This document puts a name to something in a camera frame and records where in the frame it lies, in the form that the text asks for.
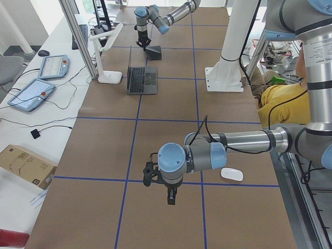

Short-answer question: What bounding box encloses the lower blue teach pendant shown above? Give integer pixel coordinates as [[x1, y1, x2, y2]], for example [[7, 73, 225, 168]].
[[7, 78, 56, 112]]

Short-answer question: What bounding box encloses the person in yellow shirt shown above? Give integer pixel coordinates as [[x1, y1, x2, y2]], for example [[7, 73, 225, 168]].
[[250, 48, 311, 128]]

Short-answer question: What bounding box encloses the aluminium frame post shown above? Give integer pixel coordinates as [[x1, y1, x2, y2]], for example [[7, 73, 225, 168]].
[[59, 0, 97, 79]]

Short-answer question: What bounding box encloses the black computer mouse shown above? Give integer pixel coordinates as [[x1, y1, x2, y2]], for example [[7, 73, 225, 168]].
[[38, 50, 50, 57]]

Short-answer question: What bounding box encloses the small black square puck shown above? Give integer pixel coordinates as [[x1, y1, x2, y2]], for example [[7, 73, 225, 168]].
[[30, 129, 40, 139]]

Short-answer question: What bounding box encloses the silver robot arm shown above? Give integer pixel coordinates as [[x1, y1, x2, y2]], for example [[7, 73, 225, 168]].
[[134, 0, 201, 50], [157, 1, 331, 205]]

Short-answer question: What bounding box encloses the grey laptop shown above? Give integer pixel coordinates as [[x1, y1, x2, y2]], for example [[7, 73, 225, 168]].
[[127, 47, 158, 95]]

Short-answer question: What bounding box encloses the black mouse pad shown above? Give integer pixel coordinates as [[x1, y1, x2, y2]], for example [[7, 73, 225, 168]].
[[145, 46, 162, 61]]

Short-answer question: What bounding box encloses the cardboard box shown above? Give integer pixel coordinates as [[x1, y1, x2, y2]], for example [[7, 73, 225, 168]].
[[1, 145, 58, 189]]

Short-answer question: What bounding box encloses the upper blue teach pendant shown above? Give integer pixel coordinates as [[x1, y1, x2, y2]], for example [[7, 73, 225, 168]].
[[38, 54, 70, 80]]

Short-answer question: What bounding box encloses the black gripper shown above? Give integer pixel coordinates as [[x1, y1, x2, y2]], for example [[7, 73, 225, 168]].
[[137, 30, 151, 51], [163, 179, 183, 205]]

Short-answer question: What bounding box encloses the white desk lamp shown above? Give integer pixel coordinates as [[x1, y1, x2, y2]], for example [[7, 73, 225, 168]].
[[89, 23, 123, 85]]

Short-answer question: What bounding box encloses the blue teach pendant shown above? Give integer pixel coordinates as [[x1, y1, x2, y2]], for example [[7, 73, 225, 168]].
[[7, 78, 56, 112], [38, 54, 70, 80]]

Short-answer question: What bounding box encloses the red cylinder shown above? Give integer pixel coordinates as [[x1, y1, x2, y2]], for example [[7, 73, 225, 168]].
[[1, 229, 30, 248]]

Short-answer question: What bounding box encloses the black keyboard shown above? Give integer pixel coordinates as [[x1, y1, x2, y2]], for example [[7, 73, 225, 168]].
[[72, 24, 88, 50]]

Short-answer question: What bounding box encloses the white computer mouse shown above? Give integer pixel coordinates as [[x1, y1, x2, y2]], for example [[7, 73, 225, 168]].
[[220, 168, 244, 182]]

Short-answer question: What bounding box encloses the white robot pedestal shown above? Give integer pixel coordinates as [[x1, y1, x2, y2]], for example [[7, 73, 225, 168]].
[[205, 0, 260, 92]]

